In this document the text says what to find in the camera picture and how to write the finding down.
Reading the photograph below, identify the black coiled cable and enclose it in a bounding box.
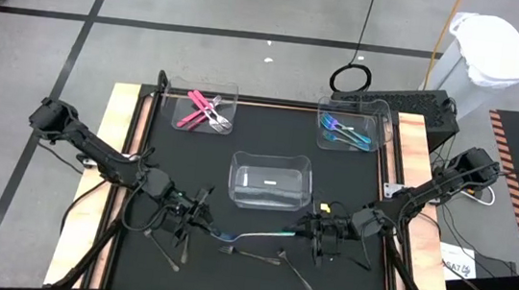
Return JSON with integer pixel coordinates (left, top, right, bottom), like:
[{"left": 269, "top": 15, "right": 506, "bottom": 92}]
[{"left": 327, "top": 0, "right": 381, "bottom": 97}]

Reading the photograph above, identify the black corner post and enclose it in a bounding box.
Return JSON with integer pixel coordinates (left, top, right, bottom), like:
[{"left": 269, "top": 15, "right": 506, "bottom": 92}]
[{"left": 157, "top": 69, "right": 171, "bottom": 91}]

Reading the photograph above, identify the pink handled silver fork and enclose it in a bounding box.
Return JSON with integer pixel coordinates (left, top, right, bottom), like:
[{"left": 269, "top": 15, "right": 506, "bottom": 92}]
[
  {"left": 174, "top": 90, "right": 223, "bottom": 133},
  {"left": 182, "top": 89, "right": 232, "bottom": 135},
  {"left": 183, "top": 92, "right": 225, "bottom": 135},
  {"left": 188, "top": 88, "right": 237, "bottom": 132}
]

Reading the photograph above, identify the white cable loop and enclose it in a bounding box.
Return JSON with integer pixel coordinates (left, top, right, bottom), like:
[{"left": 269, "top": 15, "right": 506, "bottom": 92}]
[{"left": 460, "top": 182, "right": 499, "bottom": 207}]

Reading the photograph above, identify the white paper sheet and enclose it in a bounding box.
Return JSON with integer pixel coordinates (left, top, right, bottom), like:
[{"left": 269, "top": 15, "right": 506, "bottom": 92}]
[{"left": 434, "top": 241, "right": 486, "bottom": 290}]

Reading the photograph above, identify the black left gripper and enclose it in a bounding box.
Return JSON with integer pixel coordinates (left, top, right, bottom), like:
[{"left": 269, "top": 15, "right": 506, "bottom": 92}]
[{"left": 157, "top": 181, "right": 223, "bottom": 251}]

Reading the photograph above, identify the yellow cable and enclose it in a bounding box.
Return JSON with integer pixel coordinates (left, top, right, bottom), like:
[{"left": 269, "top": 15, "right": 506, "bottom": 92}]
[{"left": 420, "top": 0, "right": 464, "bottom": 95}]

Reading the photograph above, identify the trash can with white bag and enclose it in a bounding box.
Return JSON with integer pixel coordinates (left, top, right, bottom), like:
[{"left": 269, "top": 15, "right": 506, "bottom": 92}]
[{"left": 420, "top": 8, "right": 519, "bottom": 126}]

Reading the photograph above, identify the black computer tower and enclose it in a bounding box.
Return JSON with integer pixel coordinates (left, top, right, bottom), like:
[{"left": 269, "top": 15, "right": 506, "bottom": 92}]
[{"left": 326, "top": 79, "right": 464, "bottom": 156}]

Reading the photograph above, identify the clear plastic bin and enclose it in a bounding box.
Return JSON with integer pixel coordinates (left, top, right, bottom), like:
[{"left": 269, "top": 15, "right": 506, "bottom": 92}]
[
  {"left": 225, "top": 148, "right": 316, "bottom": 217},
  {"left": 312, "top": 91, "right": 397, "bottom": 157},
  {"left": 159, "top": 74, "right": 241, "bottom": 137}
]

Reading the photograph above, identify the black braided cable sleeve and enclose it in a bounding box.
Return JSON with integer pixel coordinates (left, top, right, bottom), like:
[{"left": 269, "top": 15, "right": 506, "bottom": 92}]
[
  {"left": 48, "top": 190, "right": 134, "bottom": 290},
  {"left": 374, "top": 225, "right": 457, "bottom": 290}
]

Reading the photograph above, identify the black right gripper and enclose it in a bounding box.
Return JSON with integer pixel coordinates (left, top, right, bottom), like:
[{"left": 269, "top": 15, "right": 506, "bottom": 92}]
[{"left": 281, "top": 209, "right": 355, "bottom": 270}]

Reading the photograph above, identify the black table mat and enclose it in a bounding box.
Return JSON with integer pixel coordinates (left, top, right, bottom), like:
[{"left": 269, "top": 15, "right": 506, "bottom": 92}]
[{"left": 106, "top": 89, "right": 411, "bottom": 290}]

